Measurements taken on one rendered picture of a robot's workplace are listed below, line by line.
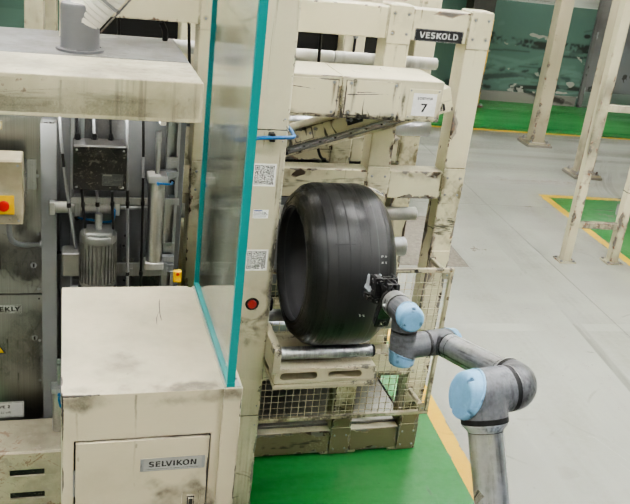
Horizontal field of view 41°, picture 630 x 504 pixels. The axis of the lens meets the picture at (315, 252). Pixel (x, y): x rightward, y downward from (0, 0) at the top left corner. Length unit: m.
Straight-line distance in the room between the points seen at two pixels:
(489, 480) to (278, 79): 1.29
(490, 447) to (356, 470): 1.86
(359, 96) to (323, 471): 1.73
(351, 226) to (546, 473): 1.92
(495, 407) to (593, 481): 2.20
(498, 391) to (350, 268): 0.77
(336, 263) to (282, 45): 0.68
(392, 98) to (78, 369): 1.52
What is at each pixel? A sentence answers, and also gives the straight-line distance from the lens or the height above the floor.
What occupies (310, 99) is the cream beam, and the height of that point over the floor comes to 1.70.
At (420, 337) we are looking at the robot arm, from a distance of 2.43.
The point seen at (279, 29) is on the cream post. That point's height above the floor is 1.96.
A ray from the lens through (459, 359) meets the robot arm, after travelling 2.36.
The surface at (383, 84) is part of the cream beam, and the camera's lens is 2.97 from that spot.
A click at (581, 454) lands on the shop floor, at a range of 4.41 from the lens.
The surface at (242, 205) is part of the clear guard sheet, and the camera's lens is 1.77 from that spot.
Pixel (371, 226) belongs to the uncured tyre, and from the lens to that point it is 2.71.
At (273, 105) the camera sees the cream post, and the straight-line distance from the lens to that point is 2.60.
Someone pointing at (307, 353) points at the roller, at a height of 0.91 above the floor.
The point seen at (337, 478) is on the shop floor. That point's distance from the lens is 3.84.
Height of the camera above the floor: 2.30
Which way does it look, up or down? 22 degrees down
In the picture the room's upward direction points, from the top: 7 degrees clockwise
